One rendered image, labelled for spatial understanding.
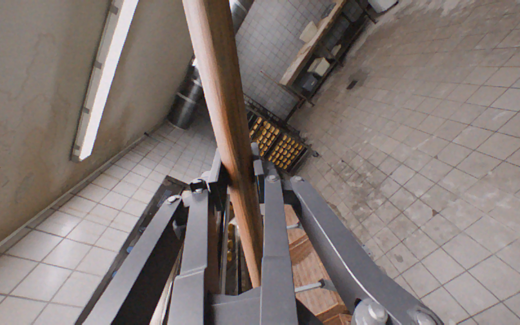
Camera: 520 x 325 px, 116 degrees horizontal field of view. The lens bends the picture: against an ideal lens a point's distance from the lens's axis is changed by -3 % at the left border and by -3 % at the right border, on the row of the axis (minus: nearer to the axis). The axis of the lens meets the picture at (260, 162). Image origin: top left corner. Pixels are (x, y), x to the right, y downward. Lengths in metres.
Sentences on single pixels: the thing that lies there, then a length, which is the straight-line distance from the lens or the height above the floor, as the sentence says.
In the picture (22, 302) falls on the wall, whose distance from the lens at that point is 1.42.
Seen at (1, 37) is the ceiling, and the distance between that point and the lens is 0.94.
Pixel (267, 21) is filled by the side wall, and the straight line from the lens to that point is 5.30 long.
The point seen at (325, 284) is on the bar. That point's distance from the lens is 1.37.
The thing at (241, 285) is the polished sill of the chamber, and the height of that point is 1.18.
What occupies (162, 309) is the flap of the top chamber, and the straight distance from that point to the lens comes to 1.41.
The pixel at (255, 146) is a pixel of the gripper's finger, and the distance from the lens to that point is 0.18.
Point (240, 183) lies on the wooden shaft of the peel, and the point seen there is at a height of 1.95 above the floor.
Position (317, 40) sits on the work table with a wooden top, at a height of 0.86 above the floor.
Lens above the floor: 2.00
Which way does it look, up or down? 21 degrees down
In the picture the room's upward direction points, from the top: 61 degrees counter-clockwise
